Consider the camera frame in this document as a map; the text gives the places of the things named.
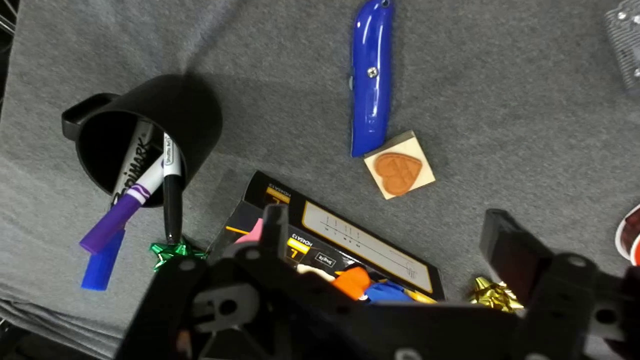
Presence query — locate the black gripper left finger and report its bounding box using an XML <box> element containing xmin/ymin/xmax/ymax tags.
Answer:
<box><xmin>259</xmin><ymin>203</ymin><xmax>290</xmax><ymax>262</ymax></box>

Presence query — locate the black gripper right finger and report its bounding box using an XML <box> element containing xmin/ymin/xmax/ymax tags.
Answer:
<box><xmin>481</xmin><ymin>208</ymin><xmax>554</xmax><ymax>303</ymax></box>

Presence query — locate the gold gift bow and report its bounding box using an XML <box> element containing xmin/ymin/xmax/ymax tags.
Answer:
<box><xmin>470</xmin><ymin>276</ymin><xmax>523</xmax><ymax>314</ymax></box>

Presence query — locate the black gift box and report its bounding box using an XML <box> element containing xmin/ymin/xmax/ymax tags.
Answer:
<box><xmin>218</xmin><ymin>172</ymin><xmax>444</xmax><ymax>303</ymax></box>

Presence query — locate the green gift bow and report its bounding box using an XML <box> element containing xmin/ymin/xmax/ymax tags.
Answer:
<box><xmin>151</xmin><ymin>237</ymin><xmax>208</xmax><ymax>269</ymax></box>

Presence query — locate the red white ribbon spool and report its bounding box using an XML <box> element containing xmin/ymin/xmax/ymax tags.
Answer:
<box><xmin>614</xmin><ymin>203</ymin><xmax>640</xmax><ymax>265</ymax></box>

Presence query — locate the wooden heart stamp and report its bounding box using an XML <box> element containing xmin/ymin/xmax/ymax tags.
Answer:
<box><xmin>365</xmin><ymin>129</ymin><xmax>437</xmax><ymax>200</ymax></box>

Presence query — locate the grey table cloth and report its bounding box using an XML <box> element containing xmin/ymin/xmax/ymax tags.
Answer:
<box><xmin>0</xmin><ymin>0</ymin><xmax>640</xmax><ymax>357</ymax></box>

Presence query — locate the purple marker in mug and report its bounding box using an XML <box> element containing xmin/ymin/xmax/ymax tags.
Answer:
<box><xmin>79</xmin><ymin>118</ymin><xmax>166</xmax><ymax>291</ymax></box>

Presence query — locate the black mug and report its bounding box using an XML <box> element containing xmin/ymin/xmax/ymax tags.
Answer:
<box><xmin>62</xmin><ymin>73</ymin><xmax>223</xmax><ymax>195</ymax></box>

